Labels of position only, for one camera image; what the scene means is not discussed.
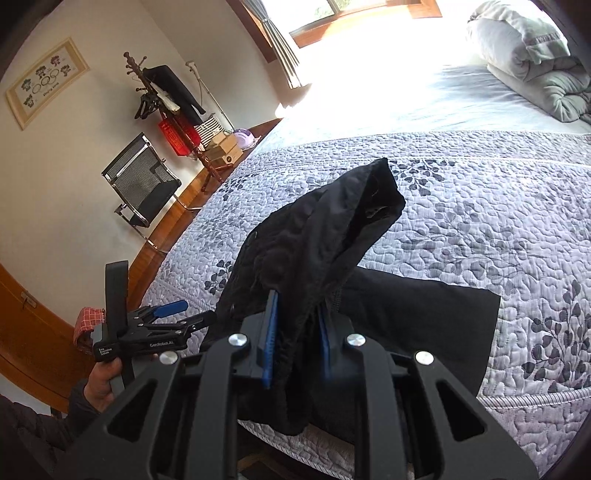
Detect black quilted jacket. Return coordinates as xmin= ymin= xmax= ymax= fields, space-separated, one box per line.
xmin=198 ymin=158 xmax=502 ymax=437

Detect black hanging garment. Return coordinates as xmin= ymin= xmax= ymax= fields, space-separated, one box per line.
xmin=142 ymin=65 xmax=207 ymax=125

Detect person's left forearm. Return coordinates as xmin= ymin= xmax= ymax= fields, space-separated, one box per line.
xmin=0 ymin=381 xmax=102 ymax=480

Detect grey floral quilted bedspread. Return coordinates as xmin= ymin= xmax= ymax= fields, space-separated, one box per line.
xmin=139 ymin=131 xmax=591 ymax=480

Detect black mesh chrome chair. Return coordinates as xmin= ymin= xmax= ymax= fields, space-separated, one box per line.
xmin=102 ymin=133 xmax=197 ymax=254

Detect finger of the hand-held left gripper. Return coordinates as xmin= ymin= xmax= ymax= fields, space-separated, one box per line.
xmin=139 ymin=310 xmax=218 ymax=343
xmin=129 ymin=300 xmax=189 ymax=326

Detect wooden coat rack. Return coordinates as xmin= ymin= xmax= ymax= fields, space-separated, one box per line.
xmin=124 ymin=52 xmax=232 ymax=192

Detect framed wall picture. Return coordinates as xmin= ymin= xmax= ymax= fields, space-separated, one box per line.
xmin=6 ymin=37 xmax=90 ymax=131

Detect folded grey duvet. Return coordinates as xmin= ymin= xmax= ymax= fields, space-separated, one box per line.
xmin=466 ymin=0 xmax=591 ymax=123

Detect black clothes hangers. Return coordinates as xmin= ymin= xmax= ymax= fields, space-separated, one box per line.
xmin=135 ymin=92 xmax=160 ymax=121

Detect red bag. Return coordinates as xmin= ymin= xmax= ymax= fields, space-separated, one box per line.
xmin=158 ymin=115 xmax=201 ymax=158

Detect large cardboard box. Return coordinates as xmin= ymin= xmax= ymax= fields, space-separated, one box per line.
xmin=205 ymin=143 xmax=243 ymax=167

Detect person's left hand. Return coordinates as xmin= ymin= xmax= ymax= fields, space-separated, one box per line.
xmin=85 ymin=357 xmax=125 ymax=411

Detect wooden cabinet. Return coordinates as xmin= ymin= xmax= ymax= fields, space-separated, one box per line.
xmin=0 ymin=263 xmax=107 ymax=402

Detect white wall cable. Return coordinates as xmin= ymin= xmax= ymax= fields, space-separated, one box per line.
xmin=186 ymin=60 xmax=234 ymax=130

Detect white patterned curtain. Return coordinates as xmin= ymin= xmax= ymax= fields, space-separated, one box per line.
xmin=242 ymin=0 xmax=303 ymax=89

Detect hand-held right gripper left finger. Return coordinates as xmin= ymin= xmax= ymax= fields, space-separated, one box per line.
xmin=58 ymin=288 xmax=282 ymax=480

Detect light blue bed sheet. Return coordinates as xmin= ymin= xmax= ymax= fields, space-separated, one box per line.
xmin=259 ymin=60 xmax=591 ymax=153

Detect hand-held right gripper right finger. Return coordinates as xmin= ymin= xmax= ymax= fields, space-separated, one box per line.
xmin=316 ymin=307 xmax=541 ymax=480

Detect red checked cloth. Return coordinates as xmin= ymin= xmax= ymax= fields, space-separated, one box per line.
xmin=76 ymin=305 xmax=109 ymax=356

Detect wooden framed window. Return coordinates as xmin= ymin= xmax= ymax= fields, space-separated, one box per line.
xmin=240 ymin=0 xmax=439 ymax=49

